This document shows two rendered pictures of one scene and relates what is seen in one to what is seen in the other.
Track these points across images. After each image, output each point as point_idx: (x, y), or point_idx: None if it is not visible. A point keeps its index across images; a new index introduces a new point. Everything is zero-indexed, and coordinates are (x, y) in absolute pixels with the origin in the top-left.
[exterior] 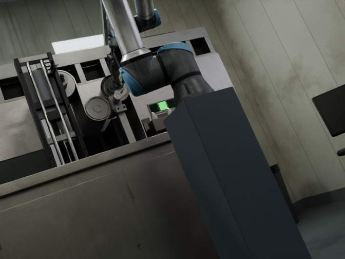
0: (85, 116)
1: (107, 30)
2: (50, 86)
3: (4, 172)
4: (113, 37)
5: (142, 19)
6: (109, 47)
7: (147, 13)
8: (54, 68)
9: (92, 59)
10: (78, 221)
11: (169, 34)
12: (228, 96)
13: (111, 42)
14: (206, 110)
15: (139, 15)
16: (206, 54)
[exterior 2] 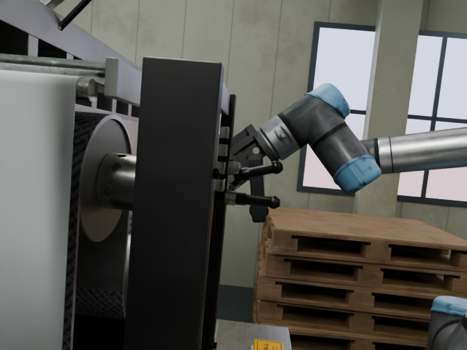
0: (105, 301)
1: (298, 119)
2: (208, 255)
3: None
4: (359, 181)
5: (382, 171)
6: (263, 148)
7: (401, 172)
8: (279, 204)
9: (17, 26)
10: None
11: (122, 57)
12: None
13: (282, 147)
14: None
15: (392, 165)
16: (137, 119)
